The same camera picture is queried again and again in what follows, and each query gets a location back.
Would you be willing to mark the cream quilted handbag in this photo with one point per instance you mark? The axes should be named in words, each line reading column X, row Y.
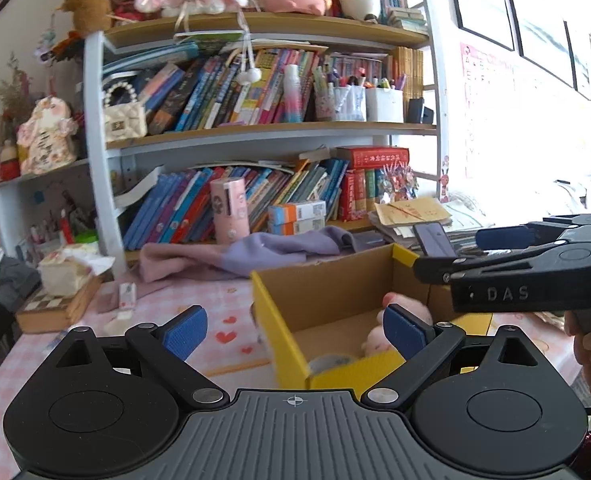
column 125, row 120

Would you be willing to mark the white hanging pompom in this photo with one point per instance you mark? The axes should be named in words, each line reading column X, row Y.
column 249, row 76

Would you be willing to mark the dark grey cloth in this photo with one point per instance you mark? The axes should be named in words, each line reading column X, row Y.
column 15, row 280

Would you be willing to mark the row of leaning colourful books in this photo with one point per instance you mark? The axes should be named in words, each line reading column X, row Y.
column 215, row 95

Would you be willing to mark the small pink white packet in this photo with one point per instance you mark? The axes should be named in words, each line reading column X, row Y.
column 127, row 295

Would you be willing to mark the white side shelf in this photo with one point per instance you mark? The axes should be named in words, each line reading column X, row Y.
column 5, row 210

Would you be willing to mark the thick red dictionary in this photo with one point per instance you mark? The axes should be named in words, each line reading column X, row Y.
column 373, row 157

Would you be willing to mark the pink cylindrical humidifier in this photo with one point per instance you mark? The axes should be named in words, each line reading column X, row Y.
column 230, row 210

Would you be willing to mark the wooden checkered box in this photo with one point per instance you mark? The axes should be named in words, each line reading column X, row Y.
column 50, row 312

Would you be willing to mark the yellow spined books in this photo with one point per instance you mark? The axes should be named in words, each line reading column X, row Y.
column 408, row 72

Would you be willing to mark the colourful hanging ornament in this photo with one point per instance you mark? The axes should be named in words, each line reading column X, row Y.
column 68, row 45

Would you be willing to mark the panda plush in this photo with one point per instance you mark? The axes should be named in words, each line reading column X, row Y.
column 359, row 2

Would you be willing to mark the black framed wall picture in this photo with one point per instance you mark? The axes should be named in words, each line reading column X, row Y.
column 540, row 35
column 480, row 0
column 580, row 60

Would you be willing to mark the messy stack of papers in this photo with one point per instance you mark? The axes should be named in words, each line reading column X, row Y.
column 470, row 215

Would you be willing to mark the black smartphone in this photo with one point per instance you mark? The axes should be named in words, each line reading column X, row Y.
column 433, row 240

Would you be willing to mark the white pen holder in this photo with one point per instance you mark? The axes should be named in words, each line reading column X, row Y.
column 384, row 106

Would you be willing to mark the pink plush toy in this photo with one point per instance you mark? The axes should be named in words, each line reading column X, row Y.
column 418, row 310

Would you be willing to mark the pink checkered tablecloth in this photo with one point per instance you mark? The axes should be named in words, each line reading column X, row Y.
column 235, row 310

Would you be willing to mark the white wooden bookshelf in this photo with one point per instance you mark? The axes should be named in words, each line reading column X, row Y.
column 98, row 160

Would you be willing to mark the brown paper envelope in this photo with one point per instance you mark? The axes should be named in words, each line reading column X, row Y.
column 415, row 210

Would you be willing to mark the floral lucky cat figurine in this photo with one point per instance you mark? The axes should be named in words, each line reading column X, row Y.
column 45, row 145

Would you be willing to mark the pink wall chart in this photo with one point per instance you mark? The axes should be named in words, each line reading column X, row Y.
column 475, row 75

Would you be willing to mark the small black box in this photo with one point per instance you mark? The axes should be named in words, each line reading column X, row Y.
column 419, row 111

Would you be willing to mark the yellow cardboard box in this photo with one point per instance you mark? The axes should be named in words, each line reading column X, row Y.
column 280, row 320

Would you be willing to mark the dried flower bouquet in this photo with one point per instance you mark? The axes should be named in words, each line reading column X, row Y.
column 10, row 92

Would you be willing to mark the upright red books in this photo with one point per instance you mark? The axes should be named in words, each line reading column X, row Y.
column 355, row 195

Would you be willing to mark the red white small doll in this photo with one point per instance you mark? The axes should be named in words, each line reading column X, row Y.
column 8, row 162

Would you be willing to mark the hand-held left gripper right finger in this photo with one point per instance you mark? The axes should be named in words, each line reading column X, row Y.
column 401, row 331

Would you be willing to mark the clear marker holder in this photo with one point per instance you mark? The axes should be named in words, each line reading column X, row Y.
column 350, row 105

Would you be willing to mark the colourful paper decoration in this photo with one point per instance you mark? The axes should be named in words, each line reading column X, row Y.
column 398, row 182

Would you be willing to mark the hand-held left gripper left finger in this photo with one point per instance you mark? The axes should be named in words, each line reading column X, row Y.
column 186, row 334

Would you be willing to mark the clear tape roll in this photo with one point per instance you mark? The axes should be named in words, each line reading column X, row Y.
column 333, row 360

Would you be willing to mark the purple cloth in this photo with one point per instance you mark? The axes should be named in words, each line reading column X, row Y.
column 255, row 255

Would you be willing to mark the cream tissue pack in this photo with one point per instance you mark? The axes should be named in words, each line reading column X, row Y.
column 65, row 272

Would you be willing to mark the brown teddy plush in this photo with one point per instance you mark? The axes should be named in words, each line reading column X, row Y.
column 86, row 7

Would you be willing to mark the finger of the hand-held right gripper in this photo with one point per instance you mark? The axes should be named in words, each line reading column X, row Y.
column 505, row 237
column 525, row 260

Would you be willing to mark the floral pen holder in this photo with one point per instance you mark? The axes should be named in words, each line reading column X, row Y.
column 324, row 102

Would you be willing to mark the small stack of green books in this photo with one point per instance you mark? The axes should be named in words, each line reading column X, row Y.
column 408, row 17

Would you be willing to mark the row of blue spined books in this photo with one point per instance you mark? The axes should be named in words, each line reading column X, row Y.
column 185, row 205

